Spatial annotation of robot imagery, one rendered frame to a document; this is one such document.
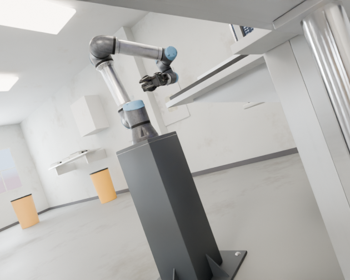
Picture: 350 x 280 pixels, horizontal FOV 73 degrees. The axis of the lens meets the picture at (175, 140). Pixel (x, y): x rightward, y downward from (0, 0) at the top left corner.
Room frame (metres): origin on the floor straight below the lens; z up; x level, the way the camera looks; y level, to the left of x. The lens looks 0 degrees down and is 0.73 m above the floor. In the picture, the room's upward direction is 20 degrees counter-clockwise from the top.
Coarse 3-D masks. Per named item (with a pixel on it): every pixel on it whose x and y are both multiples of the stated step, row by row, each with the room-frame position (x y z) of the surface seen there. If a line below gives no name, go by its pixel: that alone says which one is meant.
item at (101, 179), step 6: (90, 174) 5.08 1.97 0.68; (96, 174) 5.03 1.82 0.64; (102, 174) 5.06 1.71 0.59; (108, 174) 5.18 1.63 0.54; (96, 180) 5.04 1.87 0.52; (102, 180) 5.05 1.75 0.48; (108, 180) 5.13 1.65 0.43; (96, 186) 5.07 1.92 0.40; (102, 186) 5.04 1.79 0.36; (108, 186) 5.10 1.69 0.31; (102, 192) 5.05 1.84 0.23; (108, 192) 5.08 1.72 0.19; (114, 192) 5.21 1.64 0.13; (102, 198) 5.06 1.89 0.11; (108, 198) 5.06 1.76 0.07; (114, 198) 5.15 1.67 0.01
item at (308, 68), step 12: (300, 36) 0.51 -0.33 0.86; (300, 48) 0.51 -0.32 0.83; (300, 60) 0.52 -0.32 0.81; (312, 60) 0.50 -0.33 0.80; (312, 72) 0.51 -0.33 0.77; (312, 84) 0.52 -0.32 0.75; (312, 96) 0.52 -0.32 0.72; (324, 96) 0.51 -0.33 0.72; (324, 108) 0.51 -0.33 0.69; (324, 120) 0.52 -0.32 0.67; (324, 132) 0.52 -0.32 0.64; (336, 132) 0.51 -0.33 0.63; (336, 144) 0.51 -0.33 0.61; (336, 156) 0.52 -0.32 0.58; (336, 168) 0.52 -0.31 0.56; (348, 168) 0.51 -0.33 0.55; (348, 180) 0.51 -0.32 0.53; (348, 192) 0.52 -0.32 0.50
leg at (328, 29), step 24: (312, 0) 0.28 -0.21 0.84; (336, 0) 0.29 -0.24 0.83; (288, 24) 0.32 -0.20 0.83; (312, 24) 0.31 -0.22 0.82; (336, 24) 0.29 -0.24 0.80; (312, 48) 0.32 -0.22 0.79; (336, 48) 0.29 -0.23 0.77; (336, 72) 0.30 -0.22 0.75; (336, 96) 0.31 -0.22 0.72; (336, 120) 0.32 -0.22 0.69
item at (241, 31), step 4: (236, 28) 1.65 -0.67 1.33; (240, 28) 1.63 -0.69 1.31; (244, 28) 1.61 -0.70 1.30; (248, 28) 1.59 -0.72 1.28; (252, 28) 1.57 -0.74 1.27; (236, 32) 1.66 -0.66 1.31; (240, 32) 1.64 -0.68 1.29; (244, 32) 1.61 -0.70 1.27; (248, 32) 1.60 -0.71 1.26; (240, 36) 1.65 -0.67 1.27; (244, 36) 1.62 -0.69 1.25
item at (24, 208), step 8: (16, 200) 5.56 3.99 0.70; (24, 200) 5.63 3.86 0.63; (32, 200) 5.82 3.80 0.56; (16, 208) 5.57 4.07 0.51; (24, 208) 5.61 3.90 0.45; (32, 208) 5.73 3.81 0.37; (24, 216) 5.59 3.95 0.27; (32, 216) 5.68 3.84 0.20; (24, 224) 5.59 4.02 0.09; (32, 224) 5.65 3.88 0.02
